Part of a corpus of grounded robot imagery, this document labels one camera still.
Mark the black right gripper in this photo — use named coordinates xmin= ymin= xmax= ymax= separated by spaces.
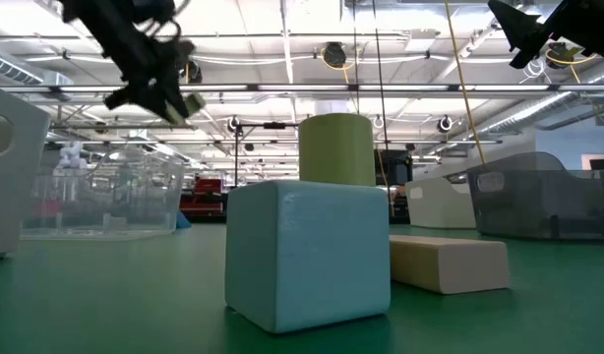
xmin=487 ymin=0 xmax=604 ymax=70

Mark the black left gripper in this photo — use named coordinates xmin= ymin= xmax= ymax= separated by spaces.
xmin=60 ymin=0 xmax=198 ymax=124

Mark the green rectangular block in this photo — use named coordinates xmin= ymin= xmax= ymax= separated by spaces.
xmin=164 ymin=91 xmax=207 ymax=126

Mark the green cylinder block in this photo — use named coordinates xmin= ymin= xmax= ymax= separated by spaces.
xmin=298 ymin=112 xmax=377 ymax=187

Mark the cream rectangular block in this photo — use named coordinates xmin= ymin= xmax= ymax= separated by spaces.
xmin=389 ymin=234 xmax=512 ymax=295

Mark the white robot figure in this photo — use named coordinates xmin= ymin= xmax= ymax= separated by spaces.
xmin=53 ymin=141 xmax=90 ymax=177

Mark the red tool chest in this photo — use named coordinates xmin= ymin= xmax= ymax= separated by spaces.
xmin=178 ymin=177 xmax=225 ymax=216

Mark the clear plastic bin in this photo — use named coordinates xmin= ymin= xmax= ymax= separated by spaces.
xmin=20 ymin=147 xmax=186 ymax=242

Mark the large white plastic bin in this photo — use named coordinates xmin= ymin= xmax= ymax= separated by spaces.
xmin=0 ymin=83 xmax=51 ymax=261

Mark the gray translucent plastic bin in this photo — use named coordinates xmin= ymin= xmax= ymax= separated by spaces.
xmin=466 ymin=150 xmax=604 ymax=242

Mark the black monitor screen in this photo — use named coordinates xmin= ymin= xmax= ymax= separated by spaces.
xmin=374 ymin=148 xmax=414 ymax=187

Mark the white building pillar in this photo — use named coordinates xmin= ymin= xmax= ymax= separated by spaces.
xmin=314 ymin=100 xmax=351 ymax=117

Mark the small white plastic bin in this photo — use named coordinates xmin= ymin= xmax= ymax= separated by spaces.
xmin=404 ymin=176 xmax=477 ymax=230

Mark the light blue cube block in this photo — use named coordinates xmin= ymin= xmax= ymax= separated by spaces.
xmin=224 ymin=179 xmax=393 ymax=335

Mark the black ceiling cable reel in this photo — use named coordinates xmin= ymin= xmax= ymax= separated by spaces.
xmin=183 ymin=58 xmax=204 ymax=85
xmin=545 ymin=42 xmax=576 ymax=70
xmin=321 ymin=41 xmax=348 ymax=70

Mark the silver ceiling air duct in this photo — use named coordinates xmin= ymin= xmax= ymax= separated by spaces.
xmin=0 ymin=51 xmax=75 ymax=86
xmin=471 ymin=61 xmax=604 ymax=137

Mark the yellow hanging cable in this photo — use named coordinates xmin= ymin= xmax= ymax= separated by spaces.
xmin=443 ymin=0 xmax=486 ymax=164

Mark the black metal frame stand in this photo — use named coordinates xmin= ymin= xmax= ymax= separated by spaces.
xmin=232 ymin=121 xmax=301 ymax=189

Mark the framed wall picture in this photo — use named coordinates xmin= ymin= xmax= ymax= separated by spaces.
xmin=580 ymin=153 xmax=604 ymax=171

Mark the black hanging cable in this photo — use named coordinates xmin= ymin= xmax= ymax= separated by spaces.
xmin=372 ymin=0 xmax=396 ymax=217
xmin=352 ymin=0 xmax=361 ymax=115

